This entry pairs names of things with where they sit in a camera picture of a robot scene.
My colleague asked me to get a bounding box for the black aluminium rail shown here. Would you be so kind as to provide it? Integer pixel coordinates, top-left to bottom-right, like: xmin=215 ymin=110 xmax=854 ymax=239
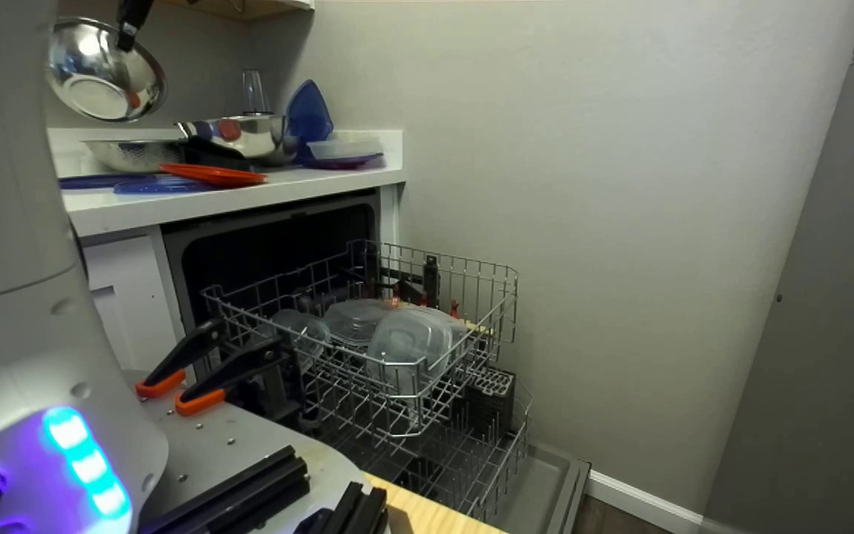
xmin=292 ymin=482 xmax=391 ymax=534
xmin=140 ymin=443 xmax=315 ymax=534

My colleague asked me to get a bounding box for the grey metal base plate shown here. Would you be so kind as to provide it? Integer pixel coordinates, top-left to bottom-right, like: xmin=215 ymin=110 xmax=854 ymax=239
xmin=133 ymin=389 xmax=391 ymax=534

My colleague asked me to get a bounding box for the dark blue round lid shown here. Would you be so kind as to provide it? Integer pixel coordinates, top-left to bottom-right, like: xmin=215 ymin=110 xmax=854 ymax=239
xmin=57 ymin=173 xmax=121 ymax=193

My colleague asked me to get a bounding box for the black clamp orange tip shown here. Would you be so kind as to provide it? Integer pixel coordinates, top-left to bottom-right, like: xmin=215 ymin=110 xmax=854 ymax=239
xmin=133 ymin=322 xmax=228 ymax=403
xmin=172 ymin=338 xmax=307 ymax=429

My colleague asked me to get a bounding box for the clear container purple lid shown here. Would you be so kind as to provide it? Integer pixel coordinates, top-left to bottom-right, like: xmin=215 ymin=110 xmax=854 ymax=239
xmin=302 ymin=132 xmax=388 ymax=173

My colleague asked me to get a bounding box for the small silver bowl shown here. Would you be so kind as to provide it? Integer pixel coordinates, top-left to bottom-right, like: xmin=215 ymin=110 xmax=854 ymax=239
xmin=49 ymin=15 xmax=167 ymax=125

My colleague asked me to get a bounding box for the light blue square lid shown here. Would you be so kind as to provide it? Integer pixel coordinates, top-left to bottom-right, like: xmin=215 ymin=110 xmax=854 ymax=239
xmin=112 ymin=173 xmax=215 ymax=200

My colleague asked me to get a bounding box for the black bottle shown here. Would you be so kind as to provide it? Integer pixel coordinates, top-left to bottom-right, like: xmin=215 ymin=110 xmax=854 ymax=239
xmin=421 ymin=254 xmax=441 ymax=308

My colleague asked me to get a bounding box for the wire lower dishwasher rack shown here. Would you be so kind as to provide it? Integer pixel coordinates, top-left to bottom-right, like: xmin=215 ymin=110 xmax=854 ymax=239
xmin=348 ymin=366 xmax=533 ymax=524

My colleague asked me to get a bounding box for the red plastic lid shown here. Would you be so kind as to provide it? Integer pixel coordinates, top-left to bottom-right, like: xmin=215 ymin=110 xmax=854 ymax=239
xmin=158 ymin=160 xmax=268 ymax=191

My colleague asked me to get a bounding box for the black container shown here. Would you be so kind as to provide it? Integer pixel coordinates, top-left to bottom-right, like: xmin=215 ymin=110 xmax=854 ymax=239
xmin=182 ymin=139 xmax=274 ymax=173

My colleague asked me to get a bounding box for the wall cabinet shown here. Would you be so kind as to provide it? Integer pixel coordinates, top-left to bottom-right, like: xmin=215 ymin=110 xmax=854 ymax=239
xmin=163 ymin=0 xmax=321 ymax=25

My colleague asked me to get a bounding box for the white base cabinet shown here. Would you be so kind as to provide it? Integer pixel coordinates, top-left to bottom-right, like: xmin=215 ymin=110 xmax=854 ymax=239
xmin=80 ymin=230 xmax=189 ymax=380

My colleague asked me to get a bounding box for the grey refrigerator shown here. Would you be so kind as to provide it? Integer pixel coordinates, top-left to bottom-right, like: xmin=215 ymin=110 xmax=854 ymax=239
xmin=702 ymin=0 xmax=854 ymax=534

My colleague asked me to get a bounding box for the dishwasher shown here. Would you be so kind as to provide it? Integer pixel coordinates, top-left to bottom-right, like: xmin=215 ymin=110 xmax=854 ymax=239
xmin=158 ymin=191 xmax=593 ymax=534

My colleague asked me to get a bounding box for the wooden board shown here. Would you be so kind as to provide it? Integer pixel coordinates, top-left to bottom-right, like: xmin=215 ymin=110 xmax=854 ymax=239
xmin=361 ymin=473 xmax=510 ymax=534

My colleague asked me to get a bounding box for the black cutlery basket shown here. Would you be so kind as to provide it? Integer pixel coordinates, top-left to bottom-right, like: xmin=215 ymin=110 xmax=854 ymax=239
xmin=467 ymin=366 xmax=519 ymax=439

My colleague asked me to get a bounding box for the clear glass cup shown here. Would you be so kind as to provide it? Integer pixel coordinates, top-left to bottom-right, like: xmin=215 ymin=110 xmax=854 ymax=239
xmin=237 ymin=68 xmax=269 ymax=119

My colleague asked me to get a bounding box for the large silver bowl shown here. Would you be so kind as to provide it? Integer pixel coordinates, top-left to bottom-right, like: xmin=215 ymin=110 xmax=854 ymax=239
xmin=175 ymin=114 xmax=289 ymax=165

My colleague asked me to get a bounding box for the clear round plastic container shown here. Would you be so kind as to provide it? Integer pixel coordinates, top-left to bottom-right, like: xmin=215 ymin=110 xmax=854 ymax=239
xmin=321 ymin=297 xmax=398 ymax=350

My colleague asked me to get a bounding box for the wire dishwasher rack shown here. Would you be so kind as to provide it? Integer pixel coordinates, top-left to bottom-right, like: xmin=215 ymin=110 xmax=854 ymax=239
xmin=348 ymin=366 xmax=533 ymax=524
xmin=200 ymin=239 xmax=526 ymax=445

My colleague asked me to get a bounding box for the large blue lid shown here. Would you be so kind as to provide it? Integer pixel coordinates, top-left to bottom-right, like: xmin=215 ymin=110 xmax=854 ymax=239
xmin=286 ymin=82 xmax=338 ymax=147

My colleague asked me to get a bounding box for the wire upper dishwasher rack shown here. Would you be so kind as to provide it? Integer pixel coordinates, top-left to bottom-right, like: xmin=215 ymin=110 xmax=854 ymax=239
xmin=200 ymin=239 xmax=526 ymax=445

